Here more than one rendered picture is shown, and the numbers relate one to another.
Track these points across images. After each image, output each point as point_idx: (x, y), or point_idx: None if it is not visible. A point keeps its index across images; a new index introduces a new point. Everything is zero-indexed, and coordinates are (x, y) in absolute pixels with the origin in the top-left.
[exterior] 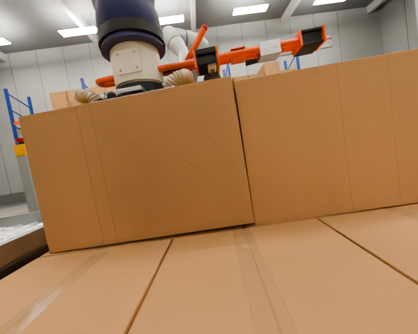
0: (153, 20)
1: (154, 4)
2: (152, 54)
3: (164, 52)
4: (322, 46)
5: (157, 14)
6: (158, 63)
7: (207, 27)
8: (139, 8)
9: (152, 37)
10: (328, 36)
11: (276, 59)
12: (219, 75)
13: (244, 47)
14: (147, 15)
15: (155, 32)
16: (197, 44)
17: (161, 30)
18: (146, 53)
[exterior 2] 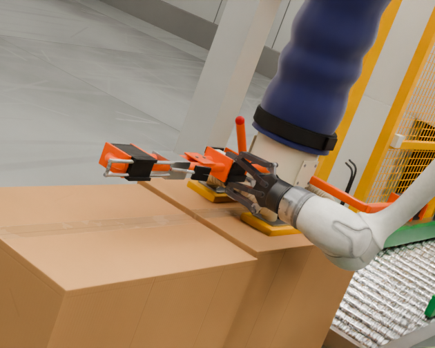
0: (265, 105)
1: (299, 81)
2: (257, 143)
3: (281, 142)
4: (117, 172)
5: (285, 96)
6: (259, 155)
7: (236, 120)
8: (263, 94)
9: (254, 126)
10: (112, 159)
11: (163, 178)
12: (268, 192)
13: (185, 153)
14: (264, 101)
15: (257, 120)
16: (237, 139)
17: (271, 117)
18: (255, 142)
